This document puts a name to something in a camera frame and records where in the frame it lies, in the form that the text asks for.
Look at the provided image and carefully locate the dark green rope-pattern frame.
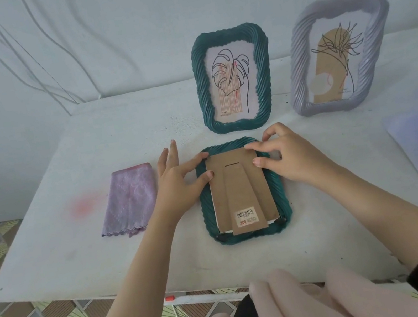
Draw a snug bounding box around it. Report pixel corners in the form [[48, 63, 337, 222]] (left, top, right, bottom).
[[186, 20, 283, 138], [190, 130, 297, 250]]

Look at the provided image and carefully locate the thin dark cable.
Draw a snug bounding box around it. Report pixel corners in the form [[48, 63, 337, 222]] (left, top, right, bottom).
[[0, 12, 80, 115]]

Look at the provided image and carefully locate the person's right forearm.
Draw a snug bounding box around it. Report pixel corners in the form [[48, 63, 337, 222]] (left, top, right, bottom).
[[316, 151, 418, 284]]

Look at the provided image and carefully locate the person's left hand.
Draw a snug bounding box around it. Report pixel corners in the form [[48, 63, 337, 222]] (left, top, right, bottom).
[[142, 134, 223, 230]]

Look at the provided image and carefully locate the person's right hand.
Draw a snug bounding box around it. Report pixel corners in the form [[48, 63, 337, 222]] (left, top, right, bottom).
[[241, 113, 343, 197]]

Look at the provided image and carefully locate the person's left forearm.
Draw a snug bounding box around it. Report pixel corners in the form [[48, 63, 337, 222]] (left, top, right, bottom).
[[55, 210, 188, 317]]

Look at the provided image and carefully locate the grey wavy cable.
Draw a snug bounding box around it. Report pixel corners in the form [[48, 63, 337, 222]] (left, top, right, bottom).
[[0, 0, 78, 117]]

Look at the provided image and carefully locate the brown cardboard backing board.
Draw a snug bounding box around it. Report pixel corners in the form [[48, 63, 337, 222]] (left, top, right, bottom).
[[203, 143, 282, 239]]

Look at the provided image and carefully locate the purple cleaning cloth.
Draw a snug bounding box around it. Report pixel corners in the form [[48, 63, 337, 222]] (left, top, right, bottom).
[[91, 162, 165, 242]]

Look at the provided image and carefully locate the grey rope-pattern frame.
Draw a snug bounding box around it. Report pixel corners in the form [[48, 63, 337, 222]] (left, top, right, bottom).
[[275, 0, 406, 120]]

